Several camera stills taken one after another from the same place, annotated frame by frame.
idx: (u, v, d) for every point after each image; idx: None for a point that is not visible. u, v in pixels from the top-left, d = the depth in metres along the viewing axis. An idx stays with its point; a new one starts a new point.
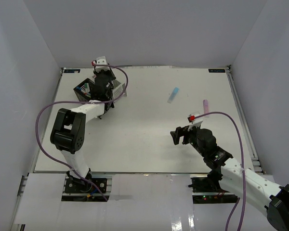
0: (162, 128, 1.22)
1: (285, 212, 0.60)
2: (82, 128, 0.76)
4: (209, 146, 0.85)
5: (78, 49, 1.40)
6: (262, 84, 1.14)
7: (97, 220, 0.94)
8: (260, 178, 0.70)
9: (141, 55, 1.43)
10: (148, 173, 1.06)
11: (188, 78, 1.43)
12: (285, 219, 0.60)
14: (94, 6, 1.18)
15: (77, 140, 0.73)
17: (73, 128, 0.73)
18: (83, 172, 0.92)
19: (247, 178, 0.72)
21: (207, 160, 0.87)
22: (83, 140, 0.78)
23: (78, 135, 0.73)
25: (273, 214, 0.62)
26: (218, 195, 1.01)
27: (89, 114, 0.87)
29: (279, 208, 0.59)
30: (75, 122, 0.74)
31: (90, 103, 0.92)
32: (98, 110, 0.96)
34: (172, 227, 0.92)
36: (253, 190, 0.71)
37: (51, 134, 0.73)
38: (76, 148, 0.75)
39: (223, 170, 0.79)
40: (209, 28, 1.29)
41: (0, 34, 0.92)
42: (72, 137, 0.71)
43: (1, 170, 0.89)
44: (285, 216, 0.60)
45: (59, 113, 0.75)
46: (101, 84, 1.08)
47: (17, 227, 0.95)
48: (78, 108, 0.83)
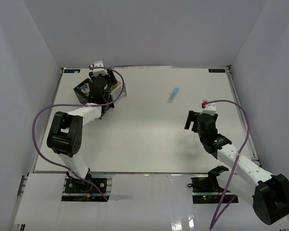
0: (162, 128, 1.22)
1: (269, 198, 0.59)
2: (80, 131, 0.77)
4: (208, 129, 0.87)
5: (78, 49, 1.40)
6: (262, 83, 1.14)
7: (97, 220, 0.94)
8: (253, 165, 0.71)
9: (141, 54, 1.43)
10: (148, 173, 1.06)
11: (188, 78, 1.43)
12: (269, 206, 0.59)
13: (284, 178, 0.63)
14: (94, 6, 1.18)
15: (75, 143, 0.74)
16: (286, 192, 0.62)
17: (71, 131, 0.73)
18: (83, 173, 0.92)
19: (240, 162, 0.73)
21: (205, 144, 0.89)
22: (80, 143, 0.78)
23: (75, 137, 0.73)
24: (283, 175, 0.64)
25: (257, 200, 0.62)
26: (217, 195, 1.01)
27: (86, 117, 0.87)
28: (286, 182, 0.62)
29: (264, 193, 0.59)
30: (73, 125, 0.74)
31: (87, 106, 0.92)
32: (96, 113, 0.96)
34: (172, 227, 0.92)
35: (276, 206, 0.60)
36: (243, 175, 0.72)
37: (48, 137, 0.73)
38: (74, 151, 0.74)
39: (219, 153, 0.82)
40: (209, 28, 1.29)
41: None
42: (69, 139, 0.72)
43: (1, 170, 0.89)
44: (269, 203, 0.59)
45: (56, 117, 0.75)
46: (99, 86, 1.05)
47: (17, 227, 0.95)
48: (74, 112, 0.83)
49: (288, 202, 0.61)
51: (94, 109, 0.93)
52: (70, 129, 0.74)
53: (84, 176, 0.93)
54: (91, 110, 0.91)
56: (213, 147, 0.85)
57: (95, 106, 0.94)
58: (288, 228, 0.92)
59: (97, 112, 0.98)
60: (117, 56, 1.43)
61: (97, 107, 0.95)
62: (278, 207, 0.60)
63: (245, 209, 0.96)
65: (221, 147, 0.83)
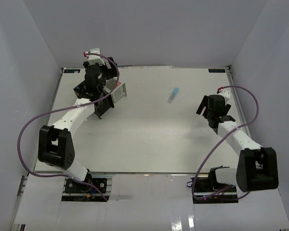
0: (162, 128, 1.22)
1: (250, 164, 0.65)
2: (70, 144, 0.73)
4: (215, 106, 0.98)
5: (77, 49, 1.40)
6: (262, 84, 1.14)
7: (97, 220, 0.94)
8: (246, 136, 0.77)
9: (141, 54, 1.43)
10: (148, 173, 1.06)
11: (188, 79, 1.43)
12: (248, 171, 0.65)
13: (272, 153, 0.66)
14: (94, 6, 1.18)
15: (67, 158, 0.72)
16: (271, 164, 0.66)
17: (60, 147, 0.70)
18: (81, 175, 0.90)
19: (235, 133, 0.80)
21: (210, 119, 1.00)
22: (72, 153, 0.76)
23: (67, 152, 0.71)
24: (273, 149, 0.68)
25: (240, 165, 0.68)
26: (218, 196, 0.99)
27: (75, 122, 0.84)
28: (272, 157, 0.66)
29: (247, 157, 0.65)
30: (60, 141, 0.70)
31: (76, 108, 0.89)
32: (87, 111, 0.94)
34: (172, 227, 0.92)
35: (256, 176, 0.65)
36: (235, 145, 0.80)
37: (39, 155, 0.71)
38: (68, 164, 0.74)
39: (220, 126, 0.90)
40: (209, 28, 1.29)
41: None
42: (60, 155, 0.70)
43: (1, 170, 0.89)
44: (250, 169, 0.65)
45: (41, 132, 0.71)
46: (93, 74, 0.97)
47: (17, 227, 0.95)
48: (61, 121, 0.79)
49: (269, 176, 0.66)
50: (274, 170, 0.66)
51: (84, 109, 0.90)
52: (59, 146, 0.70)
53: (84, 178, 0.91)
54: (80, 113, 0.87)
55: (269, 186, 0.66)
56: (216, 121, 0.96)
57: (85, 105, 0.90)
58: (288, 227, 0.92)
59: (89, 109, 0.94)
60: (117, 56, 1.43)
61: (88, 105, 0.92)
62: (258, 177, 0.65)
63: (244, 209, 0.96)
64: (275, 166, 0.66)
65: (223, 121, 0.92)
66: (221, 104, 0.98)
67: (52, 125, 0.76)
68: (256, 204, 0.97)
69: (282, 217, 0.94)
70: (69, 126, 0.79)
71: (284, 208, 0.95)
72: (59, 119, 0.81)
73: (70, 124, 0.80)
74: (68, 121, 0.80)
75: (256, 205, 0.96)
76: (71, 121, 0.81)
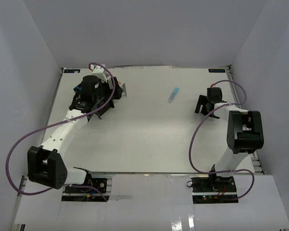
0: (162, 127, 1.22)
1: (238, 121, 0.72)
2: (61, 165, 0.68)
4: (212, 94, 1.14)
5: (77, 49, 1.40)
6: (262, 83, 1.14)
7: (97, 220, 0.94)
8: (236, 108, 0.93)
9: (141, 54, 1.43)
10: (148, 173, 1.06)
11: (188, 79, 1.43)
12: (235, 126, 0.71)
13: (256, 114, 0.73)
14: (94, 6, 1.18)
15: (59, 179, 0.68)
16: (256, 122, 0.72)
17: (49, 171, 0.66)
18: (81, 179, 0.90)
19: (228, 106, 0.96)
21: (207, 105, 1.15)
22: (65, 172, 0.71)
23: (58, 175, 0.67)
24: (258, 111, 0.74)
25: (229, 124, 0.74)
26: (217, 195, 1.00)
27: (66, 140, 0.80)
28: (257, 117, 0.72)
29: (234, 114, 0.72)
30: (50, 165, 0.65)
31: (67, 122, 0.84)
32: (79, 124, 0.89)
34: (172, 227, 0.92)
35: (243, 133, 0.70)
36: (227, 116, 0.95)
37: (30, 175, 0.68)
38: (60, 184, 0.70)
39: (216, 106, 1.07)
40: (209, 28, 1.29)
41: None
42: (51, 177, 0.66)
43: (1, 169, 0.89)
44: (236, 125, 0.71)
45: (30, 154, 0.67)
46: (89, 82, 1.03)
47: (17, 227, 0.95)
48: (51, 140, 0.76)
49: (256, 134, 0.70)
50: (260, 128, 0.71)
51: (75, 123, 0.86)
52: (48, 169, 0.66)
53: (82, 182, 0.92)
54: (71, 128, 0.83)
55: (256, 144, 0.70)
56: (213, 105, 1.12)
57: (76, 119, 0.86)
58: (288, 227, 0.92)
59: (81, 121, 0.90)
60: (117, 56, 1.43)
61: (80, 118, 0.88)
62: (244, 134, 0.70)
63: (244, 209, 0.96)
64: (260, 124, 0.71)
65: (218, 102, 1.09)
66: (218, 92, 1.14)
67: (41, 147, 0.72)
68: (256, 203, 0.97)
69: (282, 217, 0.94)
70: (59, 145, 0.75)
71: (284, 208, 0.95)
72: (49, 138, 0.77)
73: (60, 143, 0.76)
74: (58, 140, 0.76)
75: (256, 205, 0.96)
76: (60, 139, 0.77)
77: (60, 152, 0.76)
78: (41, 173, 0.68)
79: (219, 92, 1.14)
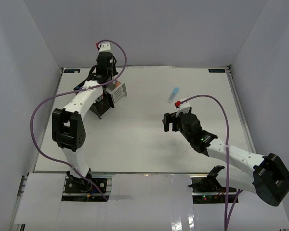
0: (162, 127, 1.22)
1: (270, 181, 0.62)
2: (81, 125, 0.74)
4: (194, 129, 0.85)
5: (77, 49, 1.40)
6: (262, 84, 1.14)
7: (97, 220, 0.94)
8: (242, 151, 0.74)
9: (141, 54, 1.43)
10: (148, 173, 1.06)
11: (188, 78, 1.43)
12: (270, 188, 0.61)
13: (276, 157, 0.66)
14: (94, 6, 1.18)
15: (79, 138, 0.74)
16: (282, 169, 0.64)
17: (72, 128, 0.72)
18: (84, 171, 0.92)
19: (231, 153, 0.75)
21: (193, 144, 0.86)
22: (84, 135, 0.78)
23: (78, 132, 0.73)
24: (275, 154, 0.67)
25: (259, 186, 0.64)
26: (218, 195, 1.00)
27: (85, 106, 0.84)
28: (279, 161, 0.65)
29: (263, 177, 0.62)
30: (72, 122, 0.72)
31: (85, 91, 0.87)
32: (96, 94, 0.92)
34: (172, 227, 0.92)
35: (278, 187, 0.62)
36: (237, 164, 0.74)
37: (53, 134, 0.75)
38: (80, 144, 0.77)
39: (209, 150, 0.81)
40: (209, 28, 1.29)
41: None
42: (72, 135, 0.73)
43: (1, 169, 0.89)
44: (271, 186, 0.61)
45: (54, 115, 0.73)
46: (105, 56, 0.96)
47: (17, 227, 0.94)
48: (72, 104, 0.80)
49: (286, 180, 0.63)
50: (287, 171, 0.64)
51: (93, 92, 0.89)
52: (71, 127, 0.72)
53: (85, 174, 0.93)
54: (88, 96, 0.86)
55: None
56: (203, 146, 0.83)
57: (93, 88, 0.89)
58: (288, 227, 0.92)
59: (98, 91, 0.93)
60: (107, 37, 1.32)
61: (97, 88, 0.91)
62: (279, 186, 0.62)
63: (245, 209, 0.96)
64: (286, 168, 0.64)
65: (209, 143, 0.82)
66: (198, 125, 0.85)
67: (63, 109, 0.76)
68: (256, 203, 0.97)
69: (282, 216, 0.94)
70: (80, 109, 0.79)
71: (284, 208, 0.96)
72: (70, 102, 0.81)
73: (81, 107, 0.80)
74: (78, 104, 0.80)
75: (256, 206, 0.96)
76: (81, 104, 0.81)
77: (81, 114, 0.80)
78: (63, 133, 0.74)
79: (198, 122, 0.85)
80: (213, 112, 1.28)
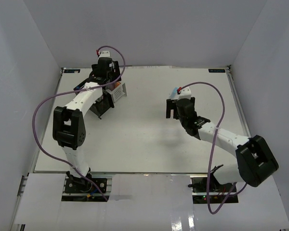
0: (162, 127, 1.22)
1: (251, 159, 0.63)
2: (82, 124, 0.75)
4: (187, 112, 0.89)
5: (78, 49, 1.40)
6: (261, 84, 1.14)
7: (97, 220, 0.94)
8: (230, 134, 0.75)
9: (141, 54, 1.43)
10: (148, 173, 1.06)
11: (188, 78, 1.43)
12: (251, 166, 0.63)
13: (261, 139, 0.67)
14: (94, 6, 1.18)
15: (79, 136, 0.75)
16: (265, 150, 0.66)
17: (73, 126, 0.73)
18: (84, 170, 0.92)
19: (219, 134, 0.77)
21: (187, 127, 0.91)
22: (85, 135, 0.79)
23: (79, 131, 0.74)
24: (261, 136, 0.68)
25: (241, 165, 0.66)
26: (218, 195, 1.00)
27: (85, 105, 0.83)
28: (263, 142, 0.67)
29: (245, 154, 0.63)
30: (73, 121, 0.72)
31: (86, 90, 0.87)
32: (96, 95, 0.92)
34: (172, 227, 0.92)
35: (258, 167, 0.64)
36: (224, 145, 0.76)
37: (54, 132, 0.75)
38: (80, 143, 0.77)
39: (200, 132, 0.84)
40: (209, 28, 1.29)
41: None
42: (73, 133, 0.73)
43: (1, 169, 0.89)
44: (252, 163, 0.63)
45: (55, 112, 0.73)
46: (105, 59, 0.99)
47: (17, 227, 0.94)
48: (73, 102, 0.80)
49: (269, 161, 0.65)
50: (270, 153, 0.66)
51: (94, 92, 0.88)
52: (72, 124, 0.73)
53: (85, 173, 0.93)
54: (89, 96, 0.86)
55: (272, 171, 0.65)
56: (195, 129, 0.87)
57: (94, 88, 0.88)
58: (288, 227, 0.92)
59: (98, 92, 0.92)
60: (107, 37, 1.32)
61: (97, 88, 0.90)
62: (260, 167, 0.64)
63: (245, 210, 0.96)
64: (269, 150, 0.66)
65: (201, 126, 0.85)
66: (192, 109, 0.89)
67: (64, 107, 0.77)
68: (256, 203, 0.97)
69: (282, 216, 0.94)
70: (80, 107, 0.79)
71: (284, 208, 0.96)
72: (71, 101, 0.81)
73: (81, 106, 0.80)
74: (79, 103, 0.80)
75: (256, 206, 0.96)
76: (82, 103, 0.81)
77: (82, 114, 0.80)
78: (64, 131, 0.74)
79: (192, 107, 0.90)
80: (213, 112, 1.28)
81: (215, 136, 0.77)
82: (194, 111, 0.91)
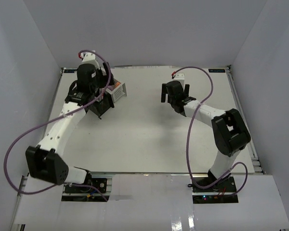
0: (162, 127, 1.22)
1: (224, 127, 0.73)
2: (60, 162, 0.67)
4: (175, 92, 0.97)
5: (78, 49, 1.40)
6: (261, 84, 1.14)
7: (97, 220, 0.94)
8: (210, 108, 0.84)
9: (140, 54, 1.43)
10: (148, 173, 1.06)
11: (188, 78, 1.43)
12: (225, 135, 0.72)
13: (236, 111, 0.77)
14: (94, 6, 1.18)
15: (59, 175, 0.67)
16: (238, 121, 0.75)
17: (49, 170, 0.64)
18: (81, 178, 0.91)
19: (201, 108, 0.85)
21: (174, 106, 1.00)
22: (66, 171, 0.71)
23: (58, 172, 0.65)
24: (236, 109, 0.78)
25: (216, 134, 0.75)
26: (218, 195, 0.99)
27: (64, 137, 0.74)
28: (237, 115, 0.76)
29: (219, 123, 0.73)
30: (48, 164, 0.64)
31: (63, 117, 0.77)
32: (77, 118, 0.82)
34: (172, 227, 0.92)
35: (231, 136, 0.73)
36: (203, 118, 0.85)
37: (31, 173, 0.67)
38: (62, 180, 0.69)
39: (185, 108, 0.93)
40: (209, 28, 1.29)
41: (0, 35, 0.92)
42: (51, 174, 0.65)
43: (1, 169, 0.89)
44: (225, 132, 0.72)
45: (28, 153, 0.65)
46: (86, 70, 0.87)
47: (17, 227, 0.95)
48: (48, 138, 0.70)
49: (242, 132, 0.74)
50: (243, 124, 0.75)
51: (72, 117, 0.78)
52: (48, 169, 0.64)
53: (83, 180, 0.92)
54: (68, 124, 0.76)
55: (244, 142, 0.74)
56: (182, 107, 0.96)
57: (72, 113, 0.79)
58: (288, 227, 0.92)
59: (79, 115, 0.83)
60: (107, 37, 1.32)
61: (77, 112, 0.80)
62: (234, 137, 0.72)
63: (245, 210, 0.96)
64: (243, 122, 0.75)
65: (186, 103, 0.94)
66: (180, 88, 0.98)
67: (38, 146, 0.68)
68: (255, 203, 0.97)
69: (282, 216, 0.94)
70: (57, 143, 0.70)
71: (284, 208, 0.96)
72: (45, 136, 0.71)
73: (58, 140, 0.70)
74: (55, 138, 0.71)
75: (256, 206, 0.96)
76: (58, 136, 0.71)
77: (59, 150, 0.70)
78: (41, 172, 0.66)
79: (181, 87, 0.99)
80: None
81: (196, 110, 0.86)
82: (182, 92, 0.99)
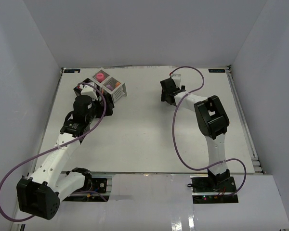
0: (162, 127, 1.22)
1: (204, 111, 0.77)
2: (52, 197, 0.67)
4: (168, 86, 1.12)
5: (78, 49, 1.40)
6: (261, 84, 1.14)
7: (97, 220, 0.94)
8: (195, 96, 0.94)
9: (140, 54, 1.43)
10: (148, 173, 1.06)
11: (188, 78, 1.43)
12: (204, 119, 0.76)
13: (216, 97, 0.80)
14: (94, 6, 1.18)
15: (50, 210, 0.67)
16: (218, 106, 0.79)
17: (40, 203, 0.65)
18: (79, 183, 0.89)
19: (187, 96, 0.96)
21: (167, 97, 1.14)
22: (58, 203, 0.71)
23: (49, 206, 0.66)
24: (216, 96, 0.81)
25: (198, 118, 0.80)
26: (217, 195, 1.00)
27: (57, 170, 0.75)
28: (217, 100, 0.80)
29: (200, 107, 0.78)
30: (39, 198, 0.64)
31: (57, 148, 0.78)
32: (72, 149, 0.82)
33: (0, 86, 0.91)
34: (172, 227, 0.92)
35: (211, 120, 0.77)
36: (190, 104, 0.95)
37: (21, 205, 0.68)
38: (53, 212, 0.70)
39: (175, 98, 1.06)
40: (209, 28, 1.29)
41: (0, 35, 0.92)
42: (42, 208, 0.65)
43: (1, 169, 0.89)
44: (204, 116, 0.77)
45: (19, 187, 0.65)
46: (82, 102, 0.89)
47: (17, 227, 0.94)
48: (41, 171, 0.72)
49: (221, 116, 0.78)
50: (222, 109, 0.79)
51: (67, 148, 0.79)
52: (38, 202, 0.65)
53: (82, 185, 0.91)
54: (61, 156, 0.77)
55: (224, 125, 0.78)
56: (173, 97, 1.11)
57: (67, 144, 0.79)
58: (288, 228, 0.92)
59: (73, 146, 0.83)
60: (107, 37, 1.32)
61: (71, 143, 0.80)
62: (213, 120, 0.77)
63: (245, 209, 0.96)
64: (222, 107, 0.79)
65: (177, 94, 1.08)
66: (172, 83, 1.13)
67: (30, 179, 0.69)
68: (255, 203, 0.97)
69: (282, 216, 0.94)
70: (49, 176, 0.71)
71: (284, 208, 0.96)
72: (39, 168, 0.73)
73: (50, 173, 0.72)
74: (47, 171, 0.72)
75: (256, 206, 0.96)
76: (51, 169, 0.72)
77: (50, 184, 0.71)
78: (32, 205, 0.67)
79: (173, 82, 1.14)
80: None
81: (182, 99, 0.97)
82: (173, 86, 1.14)
